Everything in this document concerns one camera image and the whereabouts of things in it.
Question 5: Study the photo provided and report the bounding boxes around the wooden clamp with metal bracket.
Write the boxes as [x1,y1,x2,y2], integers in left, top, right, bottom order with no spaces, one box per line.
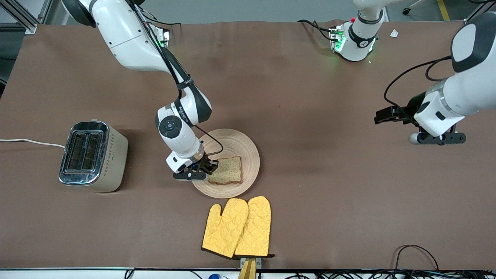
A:
[237,257,262,279]

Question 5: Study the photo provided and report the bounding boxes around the round wooden plate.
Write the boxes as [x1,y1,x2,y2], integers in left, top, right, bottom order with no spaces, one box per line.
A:
[191,128,260,199]

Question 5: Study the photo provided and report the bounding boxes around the yellow quilted oven mitt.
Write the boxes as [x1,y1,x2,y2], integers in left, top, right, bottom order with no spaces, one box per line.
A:
[234,196,276,258]
[201,198,249,259]

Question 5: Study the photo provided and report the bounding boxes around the black arm base cable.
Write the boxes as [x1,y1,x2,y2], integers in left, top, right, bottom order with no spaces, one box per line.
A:
[143,10,182,28]
[298,19,334,41]

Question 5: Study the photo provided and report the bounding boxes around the looped black cable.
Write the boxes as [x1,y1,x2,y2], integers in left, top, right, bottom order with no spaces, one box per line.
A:
[394,245,439,272]

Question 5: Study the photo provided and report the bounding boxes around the brown table cover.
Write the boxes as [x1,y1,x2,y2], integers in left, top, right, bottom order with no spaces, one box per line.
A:
[0,19,496,270]

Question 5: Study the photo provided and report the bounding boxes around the beige chrome two-slot toaster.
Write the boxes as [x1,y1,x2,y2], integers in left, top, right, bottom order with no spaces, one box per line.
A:
[58,119,129,193]

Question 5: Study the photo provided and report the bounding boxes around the brown bread slice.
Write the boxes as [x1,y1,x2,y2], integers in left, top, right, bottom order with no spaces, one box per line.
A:
[208,156,243,185]

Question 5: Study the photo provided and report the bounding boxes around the aluminium frame profile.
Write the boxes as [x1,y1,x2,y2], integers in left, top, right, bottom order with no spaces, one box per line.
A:
[464,0,496,24]
[0,0,53,34]

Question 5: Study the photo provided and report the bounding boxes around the black left arm base cable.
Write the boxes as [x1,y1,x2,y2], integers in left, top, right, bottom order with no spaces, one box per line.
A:
[298,19,334,41]

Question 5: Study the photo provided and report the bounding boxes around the black right arm base cable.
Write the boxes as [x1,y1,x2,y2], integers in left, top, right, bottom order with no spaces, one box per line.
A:
[143,10,182,28]

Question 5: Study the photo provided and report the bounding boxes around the white toaster power cord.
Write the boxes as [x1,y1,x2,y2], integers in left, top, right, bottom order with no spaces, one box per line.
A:
[0,138,65,149]

